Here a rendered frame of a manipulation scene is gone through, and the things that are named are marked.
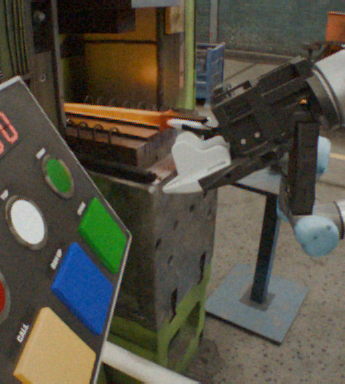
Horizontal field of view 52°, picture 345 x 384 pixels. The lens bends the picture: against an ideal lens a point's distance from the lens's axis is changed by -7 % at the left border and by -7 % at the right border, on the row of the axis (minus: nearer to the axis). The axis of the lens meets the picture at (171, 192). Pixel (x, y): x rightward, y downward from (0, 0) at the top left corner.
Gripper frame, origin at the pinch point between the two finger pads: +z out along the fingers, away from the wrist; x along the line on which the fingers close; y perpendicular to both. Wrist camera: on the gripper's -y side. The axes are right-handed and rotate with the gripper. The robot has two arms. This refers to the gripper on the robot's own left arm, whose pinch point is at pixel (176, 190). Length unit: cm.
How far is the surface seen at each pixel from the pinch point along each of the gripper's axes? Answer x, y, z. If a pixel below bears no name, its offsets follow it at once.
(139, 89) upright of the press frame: -74, 11, 17
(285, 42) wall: -796, -65, -123
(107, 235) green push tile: 1.3, -0.9, 10.4
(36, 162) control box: 4.5, 11.7, 10.9
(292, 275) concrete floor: -120, -108, 9
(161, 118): -42.9, 3.3, 8.0
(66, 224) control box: 6.4, 4.2, 11.0
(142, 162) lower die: -36.5, -2.4, 15.1
